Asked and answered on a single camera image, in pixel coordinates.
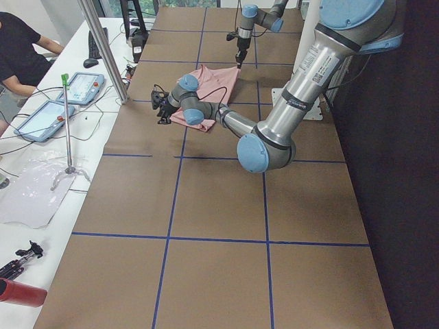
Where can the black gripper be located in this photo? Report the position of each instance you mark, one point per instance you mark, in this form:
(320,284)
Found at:
(166,109)
(242,44)

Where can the pink Snoopy t-shirt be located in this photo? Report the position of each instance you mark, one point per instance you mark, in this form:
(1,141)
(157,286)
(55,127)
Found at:
(214,85)

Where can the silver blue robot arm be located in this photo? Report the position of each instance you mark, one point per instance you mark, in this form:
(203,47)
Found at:
(345,28)
(249,15)

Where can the black tripod stand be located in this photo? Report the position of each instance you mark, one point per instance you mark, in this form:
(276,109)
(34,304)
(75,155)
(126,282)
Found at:
(136,32)

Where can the upper blue teach pendant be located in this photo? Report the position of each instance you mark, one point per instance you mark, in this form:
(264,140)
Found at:
(82,88)

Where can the blue teach pendant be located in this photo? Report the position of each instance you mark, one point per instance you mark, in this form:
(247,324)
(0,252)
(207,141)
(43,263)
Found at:
(82,88)
(43,123)

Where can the black computer mouse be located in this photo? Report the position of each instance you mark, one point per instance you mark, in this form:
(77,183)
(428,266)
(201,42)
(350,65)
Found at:
(90,62)

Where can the green plastic clamp stick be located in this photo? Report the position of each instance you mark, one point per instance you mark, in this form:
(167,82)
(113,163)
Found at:
(68,130)

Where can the lower blue teach pendant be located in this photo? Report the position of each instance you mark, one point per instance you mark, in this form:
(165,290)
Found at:
(43,123)

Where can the clear plastic bag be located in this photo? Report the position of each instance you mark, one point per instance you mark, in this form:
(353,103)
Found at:
(36,195)

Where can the seated person black shirt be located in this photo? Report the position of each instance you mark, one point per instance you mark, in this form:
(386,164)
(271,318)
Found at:
(22,68)

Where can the black pliers tool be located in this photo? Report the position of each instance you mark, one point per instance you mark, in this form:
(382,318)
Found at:
(15,267)

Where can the red cylinder bottle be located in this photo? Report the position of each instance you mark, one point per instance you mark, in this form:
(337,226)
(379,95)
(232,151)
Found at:
(22,294)

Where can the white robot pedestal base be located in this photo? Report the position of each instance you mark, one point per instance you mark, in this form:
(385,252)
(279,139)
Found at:
(300,93)

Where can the aluminium frame post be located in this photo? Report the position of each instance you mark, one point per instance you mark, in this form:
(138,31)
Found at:
(97,31)

